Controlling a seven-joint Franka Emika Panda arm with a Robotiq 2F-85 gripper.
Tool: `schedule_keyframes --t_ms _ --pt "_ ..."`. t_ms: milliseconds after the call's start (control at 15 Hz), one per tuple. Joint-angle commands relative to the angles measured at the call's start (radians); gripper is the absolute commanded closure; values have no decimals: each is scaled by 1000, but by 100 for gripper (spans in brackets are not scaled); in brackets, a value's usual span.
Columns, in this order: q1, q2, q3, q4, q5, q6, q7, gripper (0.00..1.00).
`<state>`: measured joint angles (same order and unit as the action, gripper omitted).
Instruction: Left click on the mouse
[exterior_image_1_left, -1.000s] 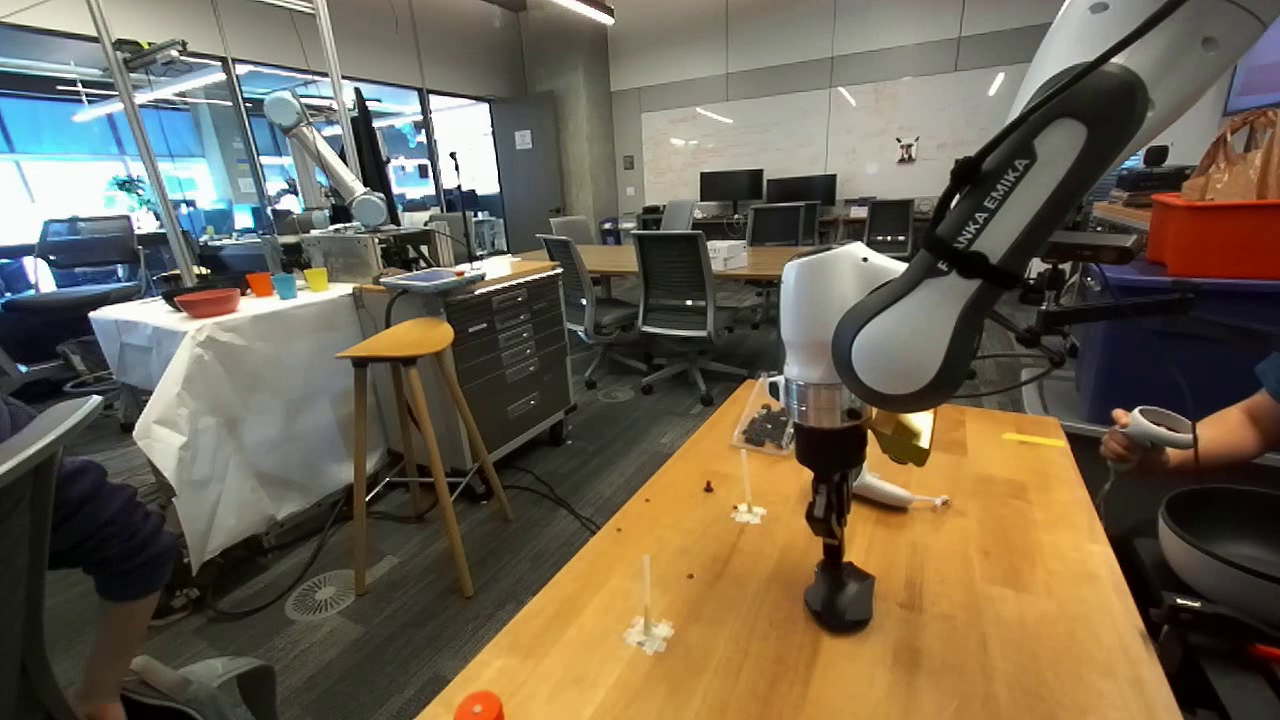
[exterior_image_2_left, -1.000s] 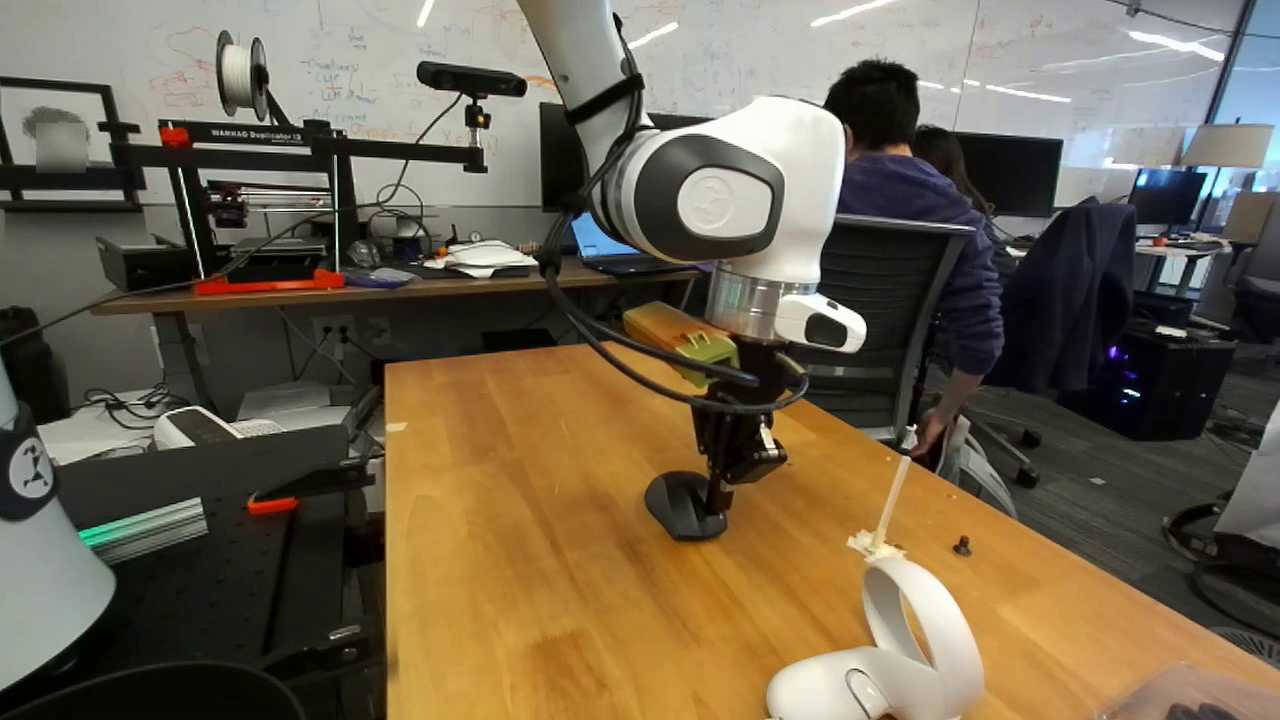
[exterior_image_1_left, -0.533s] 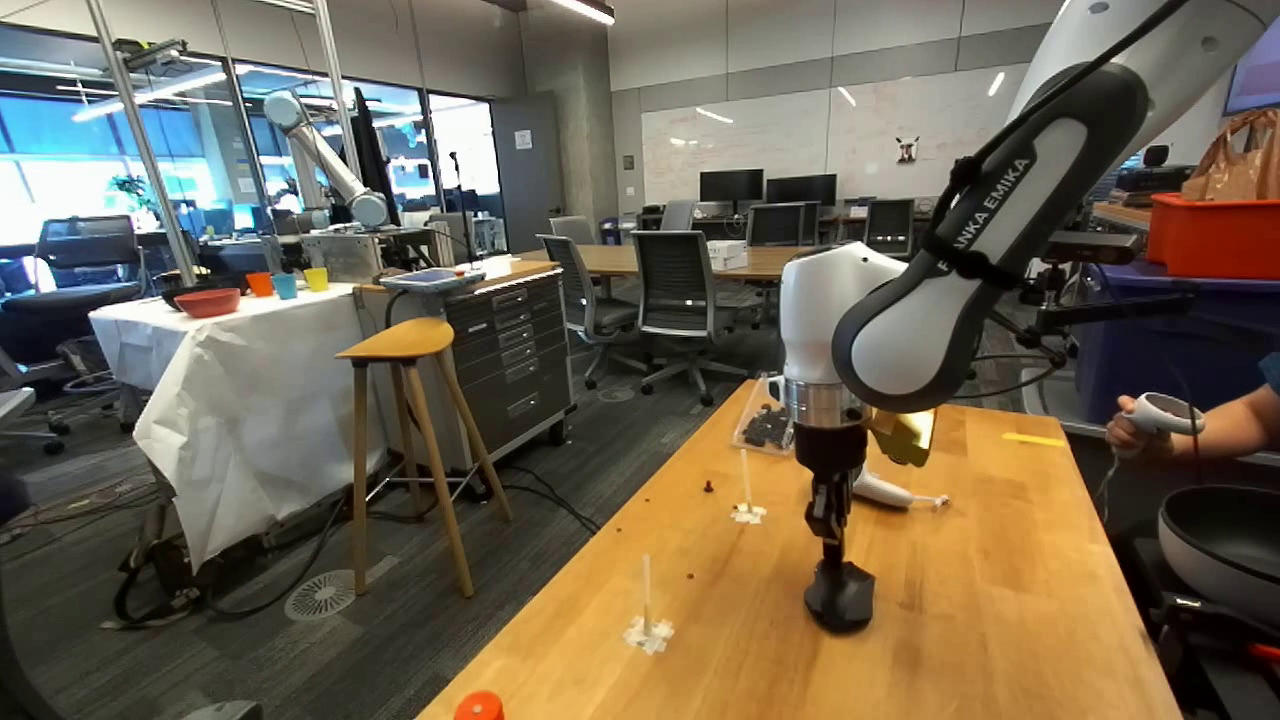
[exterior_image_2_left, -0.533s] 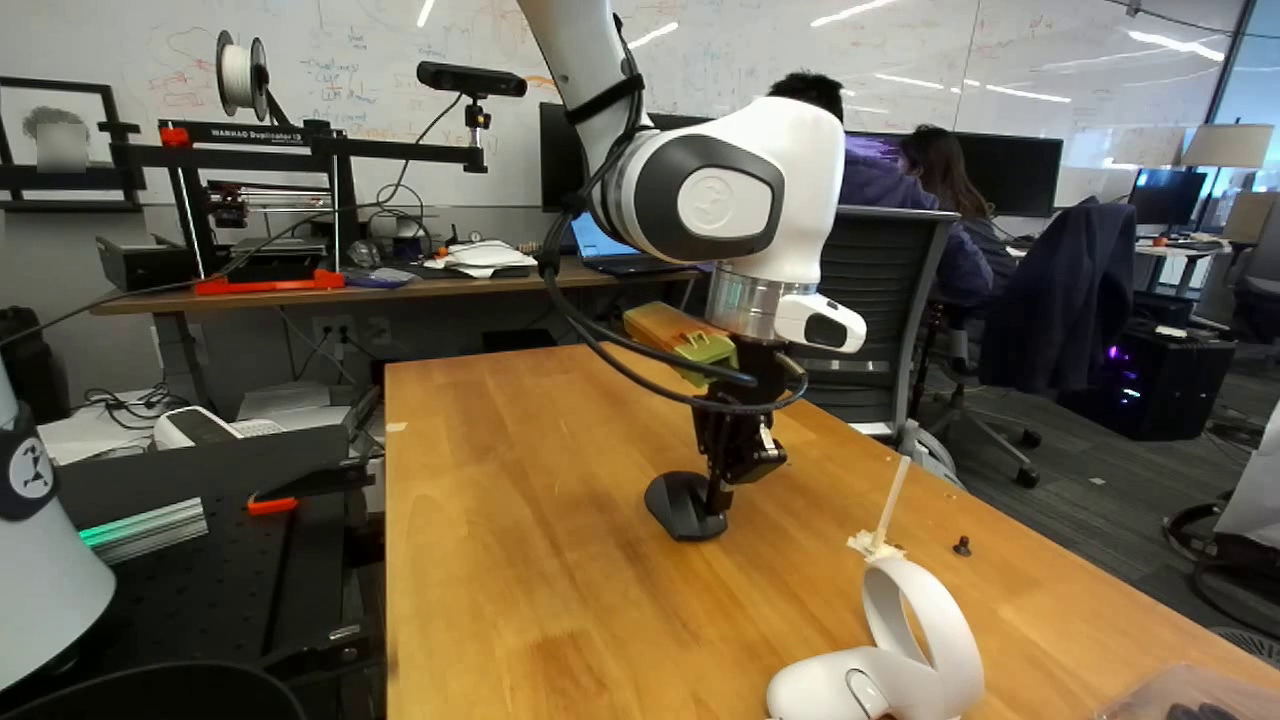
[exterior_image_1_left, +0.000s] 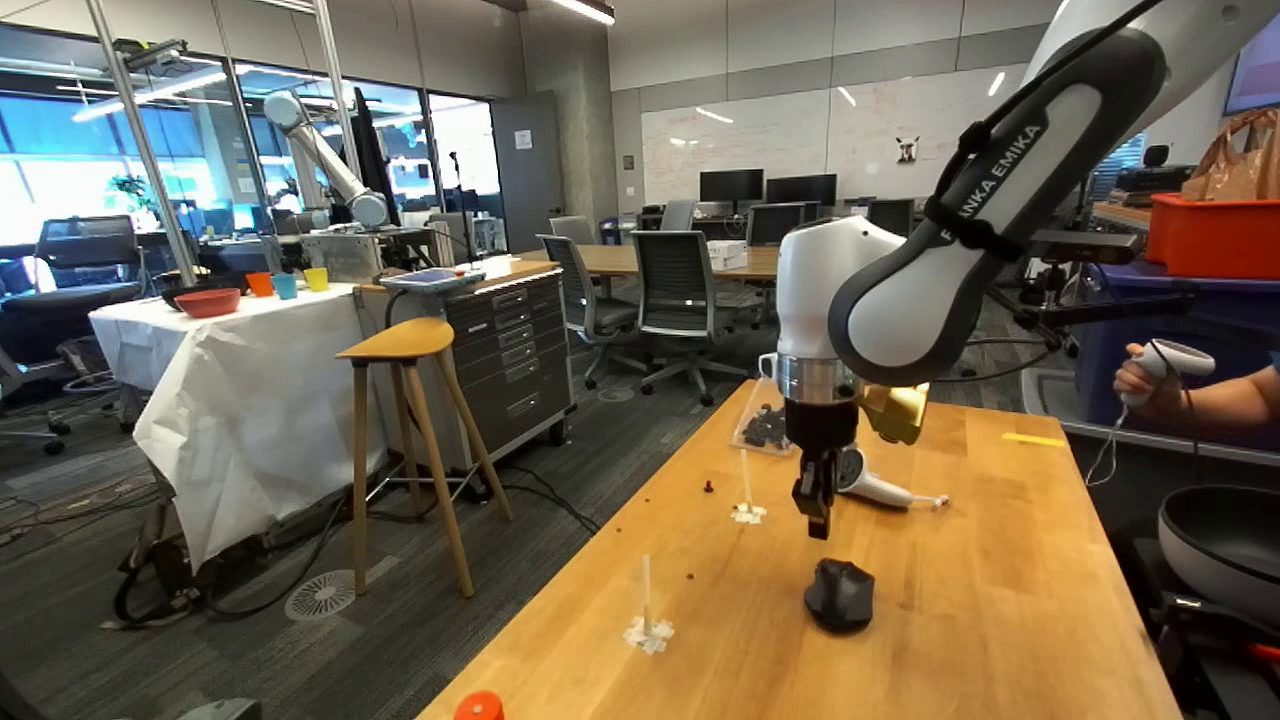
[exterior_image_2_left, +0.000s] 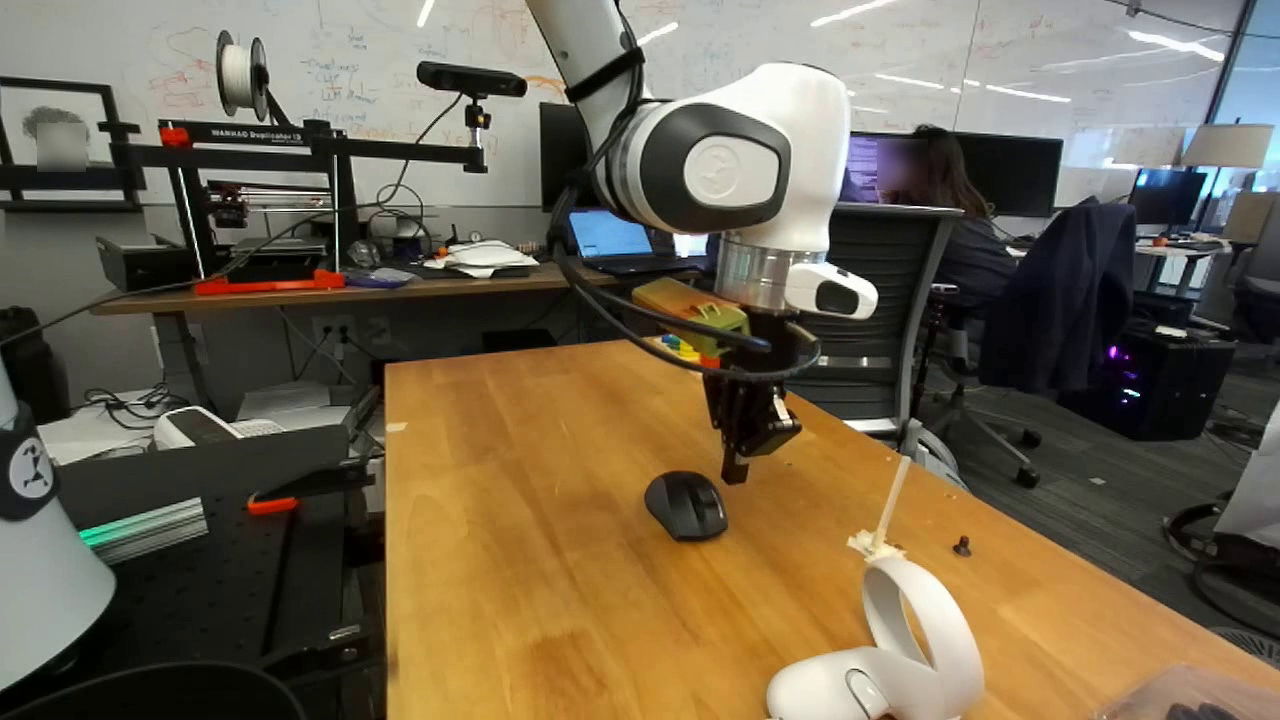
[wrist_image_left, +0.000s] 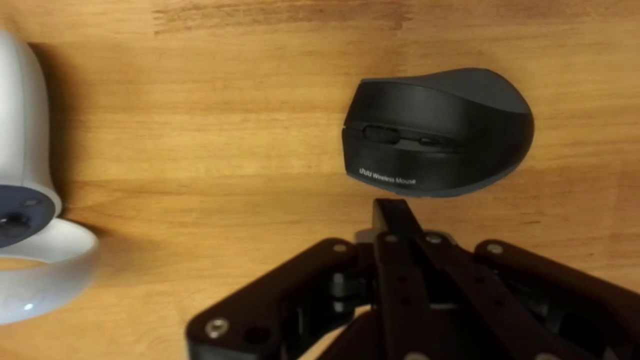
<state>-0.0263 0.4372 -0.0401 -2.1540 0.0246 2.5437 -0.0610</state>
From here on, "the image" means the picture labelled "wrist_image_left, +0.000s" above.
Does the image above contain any black computer mouse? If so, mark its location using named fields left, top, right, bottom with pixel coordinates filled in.
left=340, top=65, right=537, bottom=200

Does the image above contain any white VR controller with ring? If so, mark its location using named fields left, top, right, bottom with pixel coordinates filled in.
left=0, top=28, right=101, bottom=328

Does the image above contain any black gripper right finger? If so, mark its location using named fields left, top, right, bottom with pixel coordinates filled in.
left=392, top=195, right=640, bottom=360

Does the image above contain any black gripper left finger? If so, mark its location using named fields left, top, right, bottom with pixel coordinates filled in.
left=184, top=195, right=445, bottom=360

